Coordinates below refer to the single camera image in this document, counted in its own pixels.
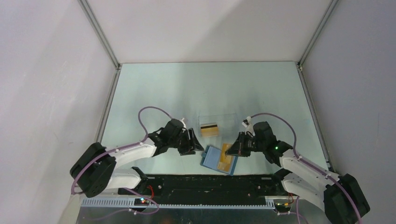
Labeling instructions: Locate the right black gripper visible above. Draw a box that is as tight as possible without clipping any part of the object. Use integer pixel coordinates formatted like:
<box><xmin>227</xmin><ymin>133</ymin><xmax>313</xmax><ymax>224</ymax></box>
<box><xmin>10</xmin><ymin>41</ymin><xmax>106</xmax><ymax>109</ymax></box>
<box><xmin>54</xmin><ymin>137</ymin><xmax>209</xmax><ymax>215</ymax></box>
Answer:
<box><xmin>225</xmin><ymin>132</ymin><xmax>265</xmax><ymax>157</ymax></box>

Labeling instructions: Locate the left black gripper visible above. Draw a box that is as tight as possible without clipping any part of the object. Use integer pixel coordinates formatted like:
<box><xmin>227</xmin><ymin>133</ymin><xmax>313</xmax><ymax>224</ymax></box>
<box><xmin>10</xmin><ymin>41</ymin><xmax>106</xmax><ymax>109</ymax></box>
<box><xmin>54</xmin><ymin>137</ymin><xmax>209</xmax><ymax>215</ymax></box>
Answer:
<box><xmin>169</xmin><ymin>128</ymin><xmax>204</xmax><ymax>156</ymax></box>

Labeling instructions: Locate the blue card holder wallet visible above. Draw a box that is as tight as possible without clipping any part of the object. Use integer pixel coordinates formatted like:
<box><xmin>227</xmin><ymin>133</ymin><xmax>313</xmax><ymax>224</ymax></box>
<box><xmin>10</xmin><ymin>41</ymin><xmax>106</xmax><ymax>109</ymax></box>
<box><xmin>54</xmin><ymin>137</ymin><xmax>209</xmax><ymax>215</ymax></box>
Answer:
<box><xmin>200</xmin><ymin>145</ymin><xmax>238</xmax><ymax>176</ymax></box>

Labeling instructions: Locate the clear acrylic box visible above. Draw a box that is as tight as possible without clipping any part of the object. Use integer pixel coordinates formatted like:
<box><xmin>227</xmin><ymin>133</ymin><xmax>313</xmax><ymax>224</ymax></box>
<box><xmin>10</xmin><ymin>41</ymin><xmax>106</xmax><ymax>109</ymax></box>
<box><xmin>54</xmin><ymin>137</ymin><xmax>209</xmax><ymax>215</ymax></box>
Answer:
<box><xmin>198</xmin><ymin>113</ymin><xmax>239</xmax><ymax>137</ymax></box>

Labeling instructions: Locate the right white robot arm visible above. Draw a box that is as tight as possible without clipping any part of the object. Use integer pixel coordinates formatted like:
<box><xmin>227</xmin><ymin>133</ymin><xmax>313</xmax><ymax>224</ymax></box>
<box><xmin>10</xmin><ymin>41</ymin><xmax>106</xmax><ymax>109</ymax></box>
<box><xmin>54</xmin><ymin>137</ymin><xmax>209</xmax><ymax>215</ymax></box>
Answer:
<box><xmin>226</xmin><ymin>117</ymin><xmax>370</xmax><ymax>224</ymax></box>

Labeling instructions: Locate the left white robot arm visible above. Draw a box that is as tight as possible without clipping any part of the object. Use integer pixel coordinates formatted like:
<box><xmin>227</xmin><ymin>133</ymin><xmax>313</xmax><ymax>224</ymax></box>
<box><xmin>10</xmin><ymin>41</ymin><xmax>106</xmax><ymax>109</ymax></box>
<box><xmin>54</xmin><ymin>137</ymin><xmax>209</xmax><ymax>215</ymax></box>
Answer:
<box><xmin>70</xmin><ymin>119</ymin><xmax>204</xmax><ymax>198</ymax></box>

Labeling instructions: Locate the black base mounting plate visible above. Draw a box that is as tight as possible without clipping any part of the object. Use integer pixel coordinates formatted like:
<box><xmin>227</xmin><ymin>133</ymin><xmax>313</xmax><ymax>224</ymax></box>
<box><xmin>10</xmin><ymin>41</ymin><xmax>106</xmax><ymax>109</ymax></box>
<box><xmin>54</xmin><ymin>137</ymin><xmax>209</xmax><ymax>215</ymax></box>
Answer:
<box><xmin>135</xmin><ymin>174</ymin><xmax>293</xmax><ymax>206</ymax></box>

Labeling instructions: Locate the left aluminium frame rail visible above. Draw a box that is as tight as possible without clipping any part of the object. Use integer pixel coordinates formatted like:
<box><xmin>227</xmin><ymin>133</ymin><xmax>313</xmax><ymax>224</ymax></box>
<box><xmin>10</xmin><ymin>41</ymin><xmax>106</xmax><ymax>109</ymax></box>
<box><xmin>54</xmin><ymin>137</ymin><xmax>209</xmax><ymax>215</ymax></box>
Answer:
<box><xmin>78</xmin><ymin>0</ymin><xmax>122</xmax><ymax>142</ymax></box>

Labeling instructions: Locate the aluminium frame rail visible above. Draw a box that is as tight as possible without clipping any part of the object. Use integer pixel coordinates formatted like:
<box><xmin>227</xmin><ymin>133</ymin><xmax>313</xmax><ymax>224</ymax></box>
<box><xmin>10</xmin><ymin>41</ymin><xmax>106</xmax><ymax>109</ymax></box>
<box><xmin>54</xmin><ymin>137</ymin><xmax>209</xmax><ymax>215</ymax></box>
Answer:
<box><xmin>78</xmin><ymin>0</ymin><xmax>122</xmax><ymax>142</ymax></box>
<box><xmin>296</xmin><ymin>0</ymin><xmax>340</xmax><ymax>171</ymax></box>

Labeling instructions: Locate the right aluminium frame rail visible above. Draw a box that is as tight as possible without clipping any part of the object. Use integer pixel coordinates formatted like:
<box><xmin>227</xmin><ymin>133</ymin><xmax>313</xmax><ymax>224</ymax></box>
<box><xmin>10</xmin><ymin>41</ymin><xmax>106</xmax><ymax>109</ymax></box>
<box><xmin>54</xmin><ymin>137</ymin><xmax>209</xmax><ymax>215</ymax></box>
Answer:
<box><xmin>296</xmin><ymin>0</ymin><xmax>340</xmax><ymax>171</ymax></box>

